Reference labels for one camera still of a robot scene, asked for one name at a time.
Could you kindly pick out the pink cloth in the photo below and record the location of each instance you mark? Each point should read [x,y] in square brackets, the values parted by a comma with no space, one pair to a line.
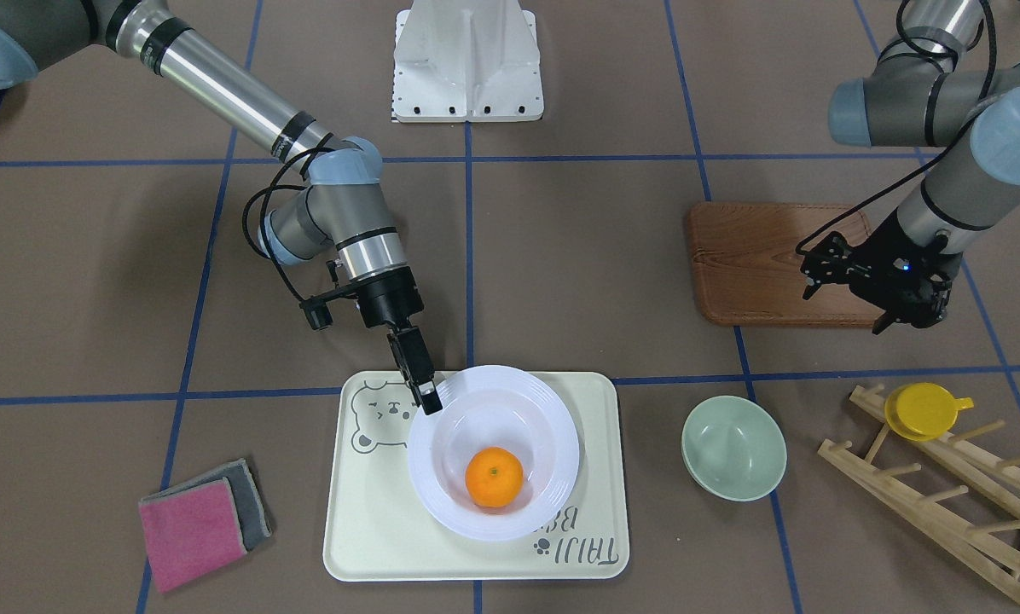
[191,533]

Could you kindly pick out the grey cloth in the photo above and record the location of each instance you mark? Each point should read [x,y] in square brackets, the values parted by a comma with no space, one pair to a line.
[250,512]

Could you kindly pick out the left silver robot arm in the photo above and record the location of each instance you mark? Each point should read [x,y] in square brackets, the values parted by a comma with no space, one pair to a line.
[935,84]

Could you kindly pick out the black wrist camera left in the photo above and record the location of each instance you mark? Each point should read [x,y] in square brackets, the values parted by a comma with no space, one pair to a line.
[830,262]

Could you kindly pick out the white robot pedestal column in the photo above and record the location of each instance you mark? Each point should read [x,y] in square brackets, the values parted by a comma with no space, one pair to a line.
[466,61]

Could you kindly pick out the brown wooden cutting board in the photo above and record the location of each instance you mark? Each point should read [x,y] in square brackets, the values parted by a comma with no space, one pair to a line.
[746,272]

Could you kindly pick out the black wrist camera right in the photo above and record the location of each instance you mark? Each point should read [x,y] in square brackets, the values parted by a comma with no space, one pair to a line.
[316,307]

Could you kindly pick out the wooden dish rack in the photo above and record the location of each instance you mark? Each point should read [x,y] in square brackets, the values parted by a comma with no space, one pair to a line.
[977,520]

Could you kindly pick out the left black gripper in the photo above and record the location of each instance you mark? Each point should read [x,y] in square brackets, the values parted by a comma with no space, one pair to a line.
[885,241]

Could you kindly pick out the green ceramic bowl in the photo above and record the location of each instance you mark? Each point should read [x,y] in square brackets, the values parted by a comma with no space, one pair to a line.
[733,448]

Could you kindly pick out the yellow mug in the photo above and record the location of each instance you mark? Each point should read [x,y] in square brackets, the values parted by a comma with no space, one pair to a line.
[923,411]

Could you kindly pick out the orange fruit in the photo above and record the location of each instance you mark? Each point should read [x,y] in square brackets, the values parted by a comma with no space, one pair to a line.
[494,477]

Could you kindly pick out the cream bear tray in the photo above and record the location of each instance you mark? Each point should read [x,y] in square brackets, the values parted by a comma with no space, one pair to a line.
[377,530]

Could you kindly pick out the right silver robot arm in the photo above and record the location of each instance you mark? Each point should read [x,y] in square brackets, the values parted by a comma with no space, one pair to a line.
[340,207]

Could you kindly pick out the white round plate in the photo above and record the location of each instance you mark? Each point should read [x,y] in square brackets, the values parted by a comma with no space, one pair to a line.
[494,406]

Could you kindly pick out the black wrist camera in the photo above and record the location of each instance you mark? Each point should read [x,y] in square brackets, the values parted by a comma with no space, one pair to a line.
[316,307]
[830,262]

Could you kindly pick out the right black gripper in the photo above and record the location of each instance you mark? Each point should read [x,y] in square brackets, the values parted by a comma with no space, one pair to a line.
[388,299]

